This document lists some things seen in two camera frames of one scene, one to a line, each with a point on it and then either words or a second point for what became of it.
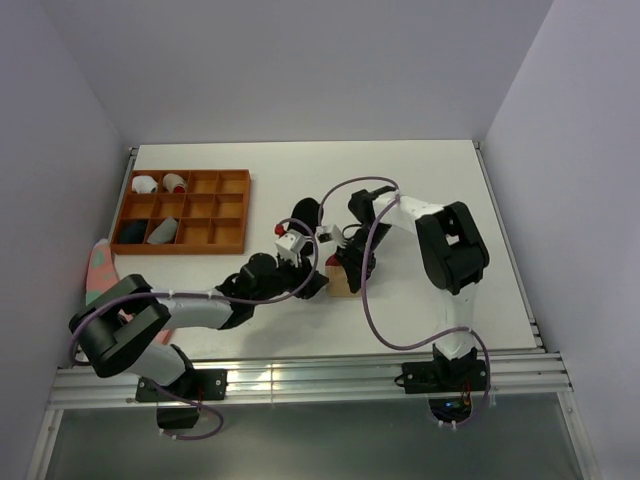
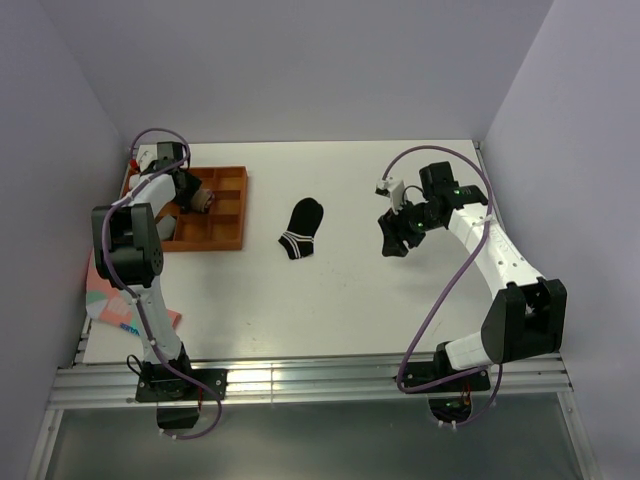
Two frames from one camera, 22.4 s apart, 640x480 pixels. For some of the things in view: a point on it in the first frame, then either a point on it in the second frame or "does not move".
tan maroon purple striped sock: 338,284 → 202,200
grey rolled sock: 165,233 does not move
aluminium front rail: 530,374 does not move
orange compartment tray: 210,216 does not move
